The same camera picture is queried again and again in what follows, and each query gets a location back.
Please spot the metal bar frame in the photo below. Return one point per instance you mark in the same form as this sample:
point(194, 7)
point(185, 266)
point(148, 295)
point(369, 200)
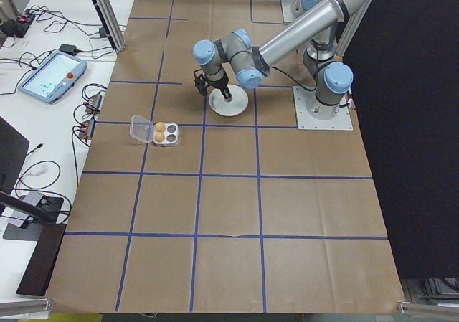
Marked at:
point(348, 31)

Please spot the black power adapter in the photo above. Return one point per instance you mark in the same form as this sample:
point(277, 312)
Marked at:
point(68, 48)
point(104, 32)

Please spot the brown egg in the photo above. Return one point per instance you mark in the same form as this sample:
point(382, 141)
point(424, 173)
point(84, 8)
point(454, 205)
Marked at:
point(159, 136)
point(160, 126)

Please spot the aluminium extrusion post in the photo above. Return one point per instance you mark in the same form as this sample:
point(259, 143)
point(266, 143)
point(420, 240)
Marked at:
point(110, 21)

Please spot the clear plastic egg box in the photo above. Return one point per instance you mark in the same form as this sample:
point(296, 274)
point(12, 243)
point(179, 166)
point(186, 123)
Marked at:
point(141, 130)

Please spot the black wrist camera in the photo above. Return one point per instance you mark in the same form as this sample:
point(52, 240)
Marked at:
point(200, 83)

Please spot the dark rectangular board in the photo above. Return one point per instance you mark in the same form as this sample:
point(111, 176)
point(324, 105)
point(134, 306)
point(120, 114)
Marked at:
point(39, 264)

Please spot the white square base plate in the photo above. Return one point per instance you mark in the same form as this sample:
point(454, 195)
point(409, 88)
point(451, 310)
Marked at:
point(305, 121)
point(287, 13)

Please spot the dark monitor stand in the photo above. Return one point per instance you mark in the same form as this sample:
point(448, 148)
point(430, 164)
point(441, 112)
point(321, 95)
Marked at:
point(21, 235)

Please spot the black orange usb hub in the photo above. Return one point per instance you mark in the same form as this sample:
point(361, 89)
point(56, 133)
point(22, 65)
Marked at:
point(95, 101)
point(88, 128)

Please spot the white charger plug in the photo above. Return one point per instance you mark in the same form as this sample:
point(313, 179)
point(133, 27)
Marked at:
point(38, 170)

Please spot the black box device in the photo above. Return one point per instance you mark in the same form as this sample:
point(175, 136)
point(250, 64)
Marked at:
point(54, 209)

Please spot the white round plate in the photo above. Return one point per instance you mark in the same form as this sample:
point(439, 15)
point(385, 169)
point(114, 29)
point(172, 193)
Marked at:
point(236, 108)

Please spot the black frame cover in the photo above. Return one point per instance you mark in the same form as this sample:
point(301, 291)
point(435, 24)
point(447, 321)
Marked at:
point(412, 121)

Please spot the black power strip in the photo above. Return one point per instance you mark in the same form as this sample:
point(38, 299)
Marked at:
point(14, 28)

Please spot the grey blue teach pendant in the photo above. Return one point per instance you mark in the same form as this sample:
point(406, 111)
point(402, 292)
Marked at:
point(50, 76)

